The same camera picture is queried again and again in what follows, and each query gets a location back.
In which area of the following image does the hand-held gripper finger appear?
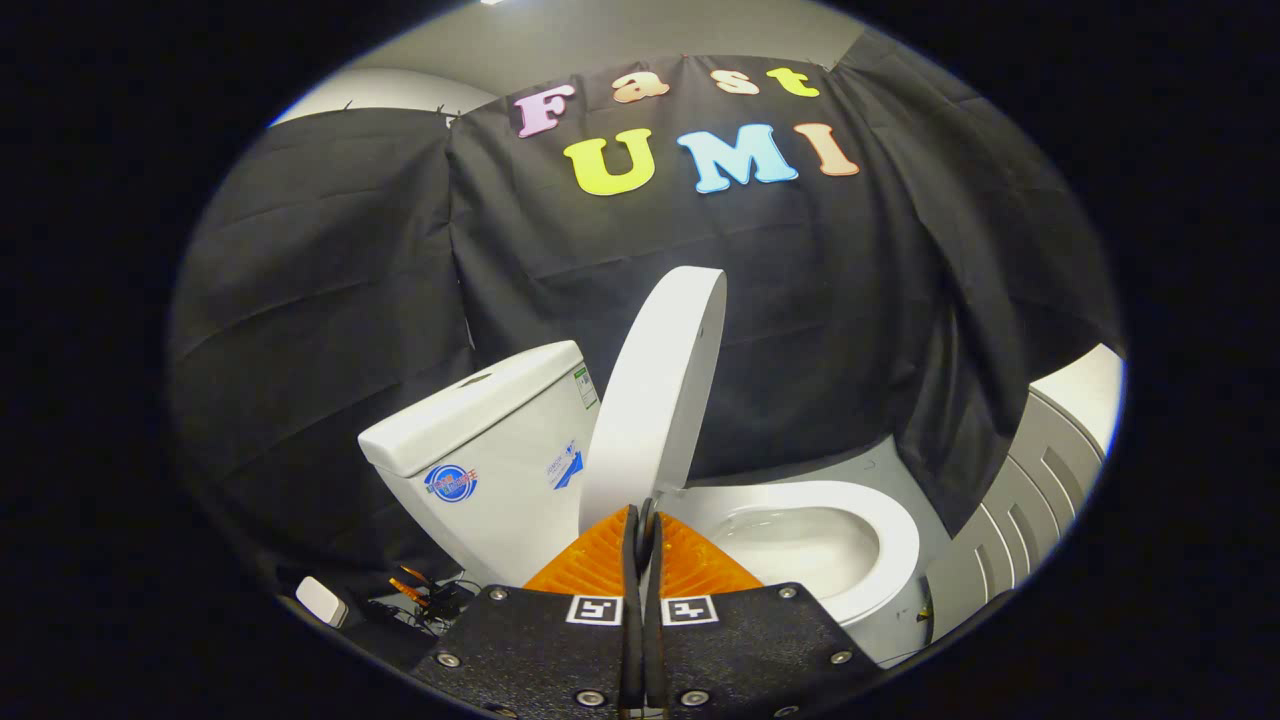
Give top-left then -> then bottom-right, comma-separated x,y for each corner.
410,505 -> 647,716
640,500 -> 887,719

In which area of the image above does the white toilet bowl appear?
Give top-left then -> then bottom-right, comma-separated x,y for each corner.
700,505 -> 936,669

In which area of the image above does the white toilet tank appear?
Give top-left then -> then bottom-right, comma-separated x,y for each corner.
358,340 -> 602,591

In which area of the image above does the white toilet seat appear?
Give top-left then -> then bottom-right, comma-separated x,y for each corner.
660,480 -> 922,627

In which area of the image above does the small white box device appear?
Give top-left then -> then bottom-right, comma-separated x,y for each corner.
295,576 -> 350,630

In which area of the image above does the black backdrop cloth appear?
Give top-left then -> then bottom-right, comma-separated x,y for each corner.
165,30 -> 1127,601

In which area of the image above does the white cabinet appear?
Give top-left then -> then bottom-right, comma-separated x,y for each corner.
925,345 -> 1127,646

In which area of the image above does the black cable bundle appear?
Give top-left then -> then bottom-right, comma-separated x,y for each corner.
362,564 -> 483,637

